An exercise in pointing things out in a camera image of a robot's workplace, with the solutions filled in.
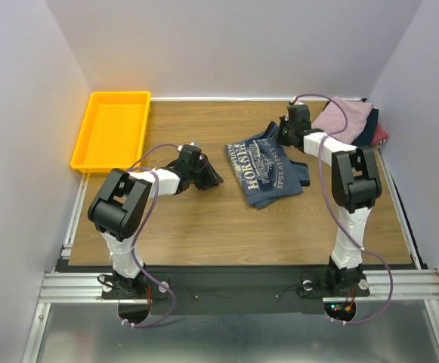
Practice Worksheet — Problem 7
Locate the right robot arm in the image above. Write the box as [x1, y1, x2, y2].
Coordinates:
[276, 102, 382, 295]

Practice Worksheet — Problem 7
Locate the blue-grey tank top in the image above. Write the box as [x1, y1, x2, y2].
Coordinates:
[224, 122, 311, 209]

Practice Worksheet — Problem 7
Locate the dark navy folded tank top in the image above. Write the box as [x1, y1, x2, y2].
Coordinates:
[352, 108, 379, 147]

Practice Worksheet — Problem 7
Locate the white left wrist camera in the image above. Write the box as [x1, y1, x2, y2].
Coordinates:
[177, 142, 201, 152]

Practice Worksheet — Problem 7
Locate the pink folded tank top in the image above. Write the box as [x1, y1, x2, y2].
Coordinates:
[311, 96, 373, 144]

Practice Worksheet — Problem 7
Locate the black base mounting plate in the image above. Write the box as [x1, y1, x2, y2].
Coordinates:
[97, 265, 369, 319]

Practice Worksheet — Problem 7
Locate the aluminium frame rail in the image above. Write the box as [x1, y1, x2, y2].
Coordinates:
[38, 272, 102, 303]

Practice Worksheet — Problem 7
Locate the yellow plastic tray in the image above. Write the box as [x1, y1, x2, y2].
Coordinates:
[70, 91, 151, 174]

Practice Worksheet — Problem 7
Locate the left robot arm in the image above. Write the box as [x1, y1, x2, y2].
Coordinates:
[88, 144, 224, 299]

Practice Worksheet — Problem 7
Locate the maroon folded tank top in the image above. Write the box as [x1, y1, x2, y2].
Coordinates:
[371, 124, 389, 147]

